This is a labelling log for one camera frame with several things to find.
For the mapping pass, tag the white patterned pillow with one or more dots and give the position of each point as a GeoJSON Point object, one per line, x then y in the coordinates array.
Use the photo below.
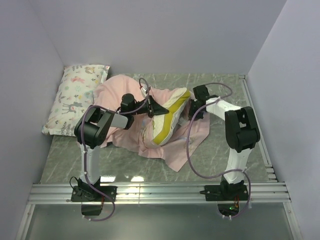
{"type": "Point", "coordinates": [74, 96]}

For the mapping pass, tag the cream yellow-edged pillow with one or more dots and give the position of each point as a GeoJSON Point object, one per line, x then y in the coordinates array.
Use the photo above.
{"type": "Point", "coordinates": [163, 125]}

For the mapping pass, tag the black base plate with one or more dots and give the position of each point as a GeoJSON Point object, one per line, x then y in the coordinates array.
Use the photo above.
{"type": "Point", "coordinates": [225, 193]}
{"type": "Point", "coordinates": [80, 195]}

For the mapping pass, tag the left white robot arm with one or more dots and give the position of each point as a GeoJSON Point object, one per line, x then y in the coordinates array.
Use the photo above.
{"type": "Point", "coordinates": [91, 131]}

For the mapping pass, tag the aluminium mounting rail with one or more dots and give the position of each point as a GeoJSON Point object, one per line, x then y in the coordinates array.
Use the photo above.
{"type": "Point", "coordinates": [156, 193]}

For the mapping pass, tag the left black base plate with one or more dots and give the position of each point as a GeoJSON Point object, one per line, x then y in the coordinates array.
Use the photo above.
{"type": "Point", "coordinates": [80, 195]}

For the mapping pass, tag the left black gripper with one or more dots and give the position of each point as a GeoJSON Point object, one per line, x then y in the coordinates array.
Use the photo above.
{"type": "Point", "coordinates": [154, 108]}

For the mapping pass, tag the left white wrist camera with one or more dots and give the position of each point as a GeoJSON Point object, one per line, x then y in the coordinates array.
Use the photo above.
{"type": "Point", "coordinates": [145, 90]}

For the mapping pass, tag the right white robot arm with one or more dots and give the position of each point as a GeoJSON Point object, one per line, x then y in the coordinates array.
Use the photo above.
{"type": "Point", "coordinates": [241, 133]}

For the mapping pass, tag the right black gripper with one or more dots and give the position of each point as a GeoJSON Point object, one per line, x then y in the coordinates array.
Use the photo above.
{"type": "Point", "coordinates": [191, 112]}

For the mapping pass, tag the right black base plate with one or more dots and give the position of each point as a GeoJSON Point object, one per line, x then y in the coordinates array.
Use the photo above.
{"type": "Point", "coordinates": [225, 193]}

